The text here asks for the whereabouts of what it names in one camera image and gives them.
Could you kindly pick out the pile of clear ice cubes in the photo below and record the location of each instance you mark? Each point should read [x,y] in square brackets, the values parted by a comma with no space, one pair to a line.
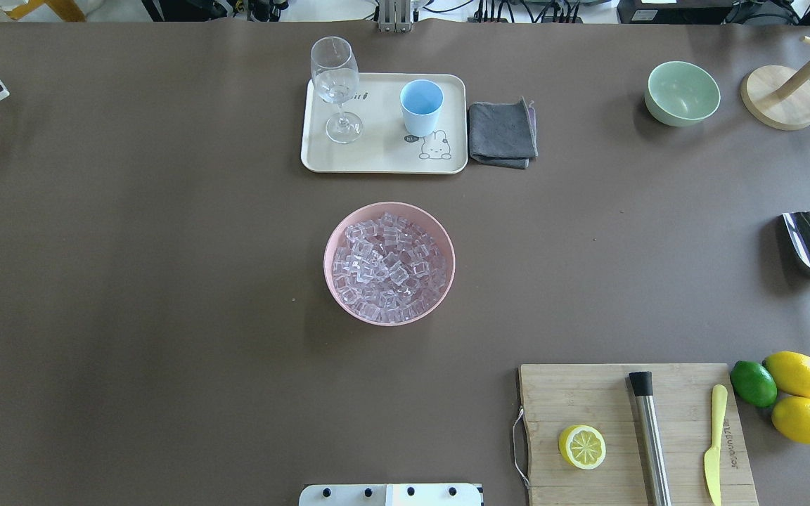
[387,267]

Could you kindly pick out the light blue cup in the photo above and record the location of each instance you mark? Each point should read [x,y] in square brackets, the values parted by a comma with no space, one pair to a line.
[421,102]

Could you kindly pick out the pink bowl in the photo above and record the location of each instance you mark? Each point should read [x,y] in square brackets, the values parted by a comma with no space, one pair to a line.
[335,253]

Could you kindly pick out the cream rabbit serving tray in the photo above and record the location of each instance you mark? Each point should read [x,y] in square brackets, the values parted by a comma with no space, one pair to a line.
[385,145]

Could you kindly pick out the grey folded cloth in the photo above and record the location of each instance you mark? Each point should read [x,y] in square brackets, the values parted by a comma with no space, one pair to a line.
[502,135]

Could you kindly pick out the clear wine glass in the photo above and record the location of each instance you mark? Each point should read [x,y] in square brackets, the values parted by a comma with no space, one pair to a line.
[334,73]

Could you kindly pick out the bamboo cutting board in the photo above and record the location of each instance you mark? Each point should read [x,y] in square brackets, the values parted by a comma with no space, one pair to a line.
[556,396]

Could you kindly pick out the half lemon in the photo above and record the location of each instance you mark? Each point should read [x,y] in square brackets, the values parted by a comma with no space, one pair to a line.
[582,446]

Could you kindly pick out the steel muddler black tip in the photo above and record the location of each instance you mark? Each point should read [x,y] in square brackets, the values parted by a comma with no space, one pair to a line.
[642,387]

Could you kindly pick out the green bowl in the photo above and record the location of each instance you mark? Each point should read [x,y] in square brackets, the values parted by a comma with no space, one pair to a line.
[680,94]

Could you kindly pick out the yellow plastic knife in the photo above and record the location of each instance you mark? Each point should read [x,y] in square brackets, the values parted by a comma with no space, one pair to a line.
[712,456]

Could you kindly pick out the green lime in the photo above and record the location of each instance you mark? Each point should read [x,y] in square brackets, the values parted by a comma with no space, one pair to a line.
[754,384]

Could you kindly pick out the wooden mug tree stand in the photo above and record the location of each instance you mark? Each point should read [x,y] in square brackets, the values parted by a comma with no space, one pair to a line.
[779,96]

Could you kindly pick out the yellow lemon upper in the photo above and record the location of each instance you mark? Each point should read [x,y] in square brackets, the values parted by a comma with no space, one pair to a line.
[791,372]

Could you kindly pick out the yellow lemon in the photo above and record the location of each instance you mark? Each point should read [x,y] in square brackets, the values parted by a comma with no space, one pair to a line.
[791,417]
[791,372]

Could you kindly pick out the yellow lemon lower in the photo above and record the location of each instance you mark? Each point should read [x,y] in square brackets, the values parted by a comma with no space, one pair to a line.
[791,417]

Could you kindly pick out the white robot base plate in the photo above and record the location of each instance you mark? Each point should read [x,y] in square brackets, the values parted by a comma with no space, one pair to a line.
[392,494]

